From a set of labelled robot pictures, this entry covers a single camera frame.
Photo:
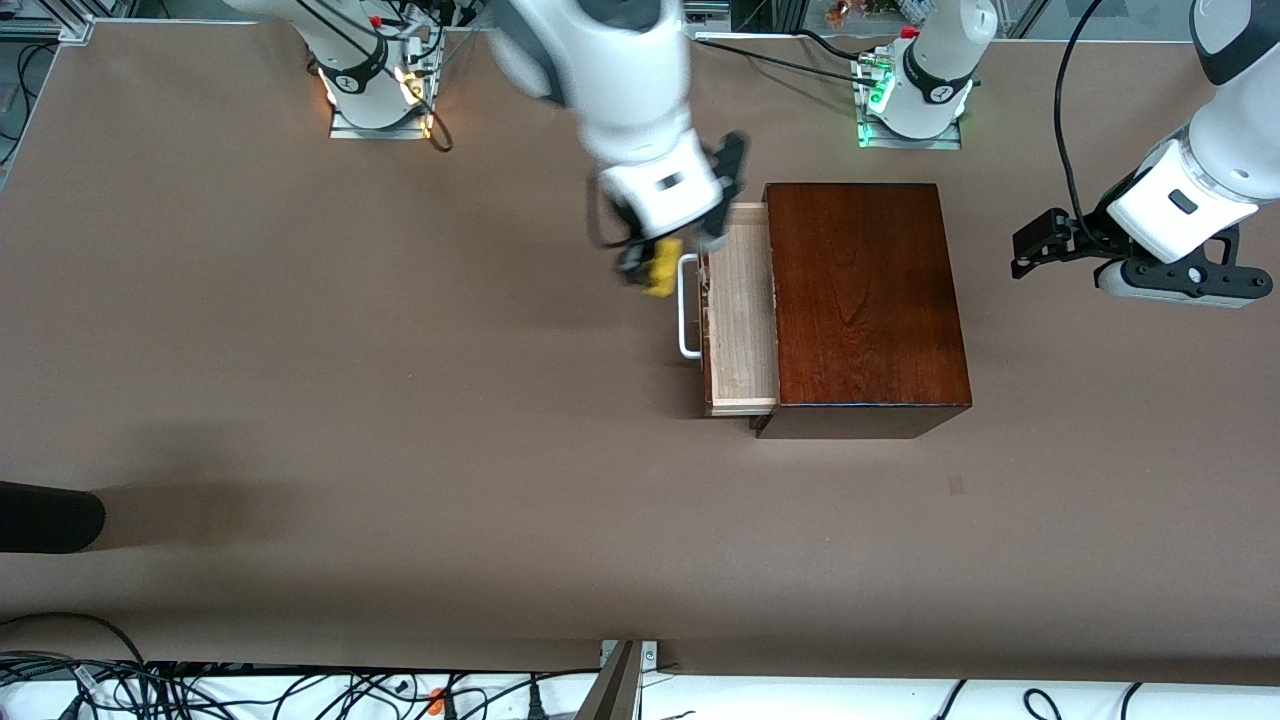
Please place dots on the yellow cube block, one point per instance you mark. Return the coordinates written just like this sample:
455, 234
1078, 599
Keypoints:
665, 270

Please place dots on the dark brown wooden cabinet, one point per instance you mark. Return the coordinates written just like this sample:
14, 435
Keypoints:
870, 300

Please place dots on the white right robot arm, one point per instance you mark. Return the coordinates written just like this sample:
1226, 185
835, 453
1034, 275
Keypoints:
620, 80

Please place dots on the aluminium frame profile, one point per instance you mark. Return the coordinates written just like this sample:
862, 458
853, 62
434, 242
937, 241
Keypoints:
50, 25

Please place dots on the wooden drawer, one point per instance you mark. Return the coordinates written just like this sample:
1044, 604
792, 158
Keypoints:
740, 320

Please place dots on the black cylindrical object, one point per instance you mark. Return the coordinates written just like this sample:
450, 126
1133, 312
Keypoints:
45, 517

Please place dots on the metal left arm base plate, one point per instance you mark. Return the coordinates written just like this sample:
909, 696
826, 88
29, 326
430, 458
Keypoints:
945, 140

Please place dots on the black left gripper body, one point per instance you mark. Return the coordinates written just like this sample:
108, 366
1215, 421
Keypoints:
1087, 237

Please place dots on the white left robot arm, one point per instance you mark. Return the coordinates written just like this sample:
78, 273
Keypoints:
940, 60

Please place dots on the grey metal post bracket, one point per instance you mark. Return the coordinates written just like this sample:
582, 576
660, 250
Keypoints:
615, 690

